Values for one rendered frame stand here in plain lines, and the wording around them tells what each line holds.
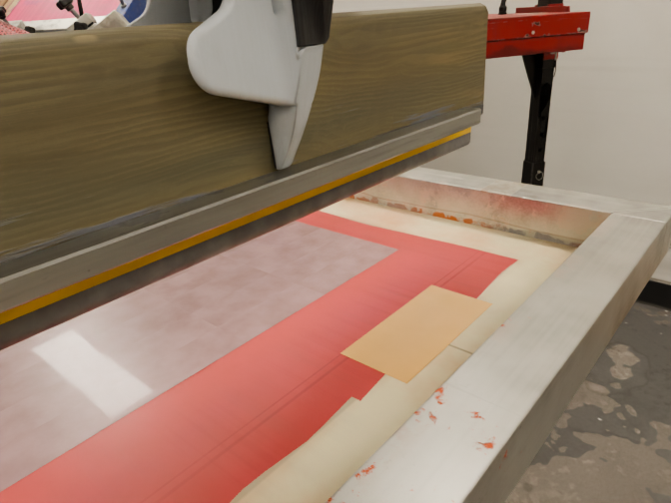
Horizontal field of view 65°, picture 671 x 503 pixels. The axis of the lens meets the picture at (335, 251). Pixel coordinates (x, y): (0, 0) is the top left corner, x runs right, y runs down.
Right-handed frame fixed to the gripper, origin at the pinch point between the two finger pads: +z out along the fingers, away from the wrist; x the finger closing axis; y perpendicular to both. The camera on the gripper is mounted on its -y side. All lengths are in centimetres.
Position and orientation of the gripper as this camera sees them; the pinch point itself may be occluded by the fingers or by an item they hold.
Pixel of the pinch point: (262, 131)
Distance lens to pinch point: 26.1
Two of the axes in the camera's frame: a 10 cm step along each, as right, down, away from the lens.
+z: 0.6, 9.1, 4.1
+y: -6.5, 3.5, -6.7
